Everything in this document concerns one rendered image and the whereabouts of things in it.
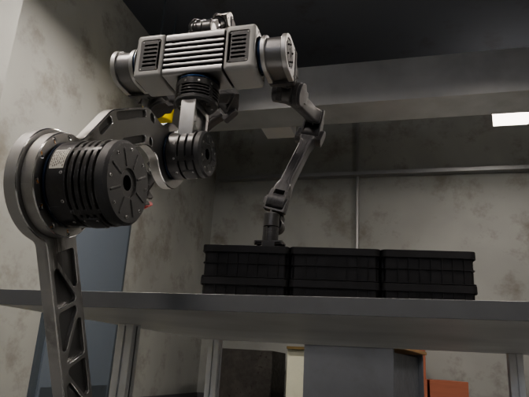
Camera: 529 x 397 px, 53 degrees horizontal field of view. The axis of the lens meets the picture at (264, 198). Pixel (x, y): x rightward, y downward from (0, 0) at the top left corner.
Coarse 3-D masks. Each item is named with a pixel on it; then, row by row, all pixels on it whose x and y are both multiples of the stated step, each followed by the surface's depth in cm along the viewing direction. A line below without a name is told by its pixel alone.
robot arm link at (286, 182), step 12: (300, 132) 214; (324, 132) 214; (300, 144) 208; (312, 144) 210; (300, 156) 204; (288, 168) 200; (300, 168) 203; (288, 180) 196; (276, 192) 195; (288, 192) 192; (276, 204) 191
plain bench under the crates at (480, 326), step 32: (96, 320) 182; (128, 320) 173; (160, 320) 164; (192, 320) 157; (224, 320) 150; (256, 320) 144; (288, 320) 138; (320, 320) 132; (352, 320) 127; (384, 320) 123; (416, 320) 118; (448, 320) 114; (480, 320) 111; (512, 320) 108; (128, 352) 188; (480, 352) 250; (512, 352) 233; (128, 384) 187; (512, 384) 235
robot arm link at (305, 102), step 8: (272, 88) 178; (296, 88) 175; (304, 88) 178; (272, 96) 179; (296, 96) 176; (304, 96) 180; (288, 104) 186; (296, 104) 178; (304, 104) 184; (312, 104) 199; (304, 112) 195; (312, 112) 201; (320, 112) 211; (304, 120) 214; (312, 120) 208; (320, 120) 212; (304, 128) 214; (312, 128) 214; (320, 128) 213
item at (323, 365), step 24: (312, 360) 389; (336, 360) 381; (360, 360) 375; (384, 360) 368; (408, 360) 438; (312, 384) 384; (336, 384) 376; (360, 384) 370; (384, 384) 363; (408, 384) 430
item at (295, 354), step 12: (288, 348) 574; (300, 348) 571; (288, 360) 576; (300, 360) 573; (288, 372) 572; (300, 372) 569; (288, 384) 568; (300, 384) 565; (288, 396) 565; (300, 396) 562
